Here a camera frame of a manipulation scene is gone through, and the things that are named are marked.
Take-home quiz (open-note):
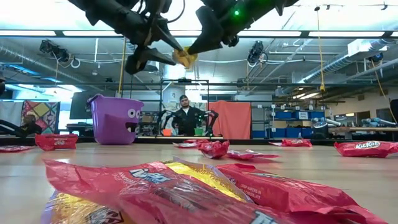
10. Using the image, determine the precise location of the colourful patchwork quilt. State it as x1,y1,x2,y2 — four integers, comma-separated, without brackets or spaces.
21,100,61,136

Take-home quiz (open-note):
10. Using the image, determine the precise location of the black monitor screen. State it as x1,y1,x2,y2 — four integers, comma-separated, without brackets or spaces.
68,90,94,120

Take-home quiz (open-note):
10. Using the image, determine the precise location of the ceiling fluorescent light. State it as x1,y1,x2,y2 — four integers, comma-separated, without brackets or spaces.
291,91,322,101

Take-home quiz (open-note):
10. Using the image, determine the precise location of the purple monster face bucket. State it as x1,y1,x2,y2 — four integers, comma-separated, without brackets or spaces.
86,93,145,146

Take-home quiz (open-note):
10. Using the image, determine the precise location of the dark background equipment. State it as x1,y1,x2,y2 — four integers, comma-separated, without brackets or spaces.
0,114,43,138

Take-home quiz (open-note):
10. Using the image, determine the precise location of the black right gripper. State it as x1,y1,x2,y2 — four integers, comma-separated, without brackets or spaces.
187,0,249,56

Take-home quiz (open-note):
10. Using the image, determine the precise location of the background wooden table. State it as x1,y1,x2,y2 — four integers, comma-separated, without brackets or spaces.
136,135,224,140

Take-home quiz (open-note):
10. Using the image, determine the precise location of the person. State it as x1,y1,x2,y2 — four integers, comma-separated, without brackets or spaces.
171,95,203,137

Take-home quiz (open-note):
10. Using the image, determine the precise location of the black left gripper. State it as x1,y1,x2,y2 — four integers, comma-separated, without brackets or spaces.
93,0,184,75

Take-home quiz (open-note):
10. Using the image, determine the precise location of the black metal station frame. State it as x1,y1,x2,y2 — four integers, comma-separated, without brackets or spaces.
159,77,211,138

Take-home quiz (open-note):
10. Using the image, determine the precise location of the yellow hanging cable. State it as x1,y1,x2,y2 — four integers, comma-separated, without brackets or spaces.
118,37,127,96

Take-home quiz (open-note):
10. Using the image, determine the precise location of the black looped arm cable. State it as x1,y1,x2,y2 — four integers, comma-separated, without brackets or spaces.
167,0,187,24

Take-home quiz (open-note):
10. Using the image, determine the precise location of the large silver ventilation duct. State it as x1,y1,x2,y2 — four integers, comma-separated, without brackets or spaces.
300,39,389,85

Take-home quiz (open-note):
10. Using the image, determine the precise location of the yellow hanging cord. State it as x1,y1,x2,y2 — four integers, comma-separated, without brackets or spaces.
314,5,326,93

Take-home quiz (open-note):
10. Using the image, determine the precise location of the overhead LED light bar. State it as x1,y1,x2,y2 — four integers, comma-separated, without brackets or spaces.
0,29,398,39

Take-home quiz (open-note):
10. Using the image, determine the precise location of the white cylinder tank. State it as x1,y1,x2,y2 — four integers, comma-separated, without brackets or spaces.
163,63,187,105

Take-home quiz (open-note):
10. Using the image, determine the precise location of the shelf with blue bins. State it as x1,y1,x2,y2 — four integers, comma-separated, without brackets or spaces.
251,107,326,139

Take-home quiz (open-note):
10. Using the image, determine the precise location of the pink and yellow foreground bag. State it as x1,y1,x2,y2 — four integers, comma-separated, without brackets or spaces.
43,159,256,224

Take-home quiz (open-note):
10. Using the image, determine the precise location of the long wooden work table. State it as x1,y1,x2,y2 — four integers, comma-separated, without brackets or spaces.
328,126,398,133

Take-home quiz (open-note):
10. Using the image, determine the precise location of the yellow candy packet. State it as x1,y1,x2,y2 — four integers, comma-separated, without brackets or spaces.
39,191,134,224
172,45,199,70
164,156,253,203

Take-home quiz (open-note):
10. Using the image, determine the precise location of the black ceiling cable reel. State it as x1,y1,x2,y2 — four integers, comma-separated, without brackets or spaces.
247,40,269,67
39,39,71,63

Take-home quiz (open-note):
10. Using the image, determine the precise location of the white hanging sheet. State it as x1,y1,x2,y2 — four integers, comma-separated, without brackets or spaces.
0,100,23,127

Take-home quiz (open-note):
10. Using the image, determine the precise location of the orange hanging cloth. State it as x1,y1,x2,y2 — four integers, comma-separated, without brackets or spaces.
207,100,252,141

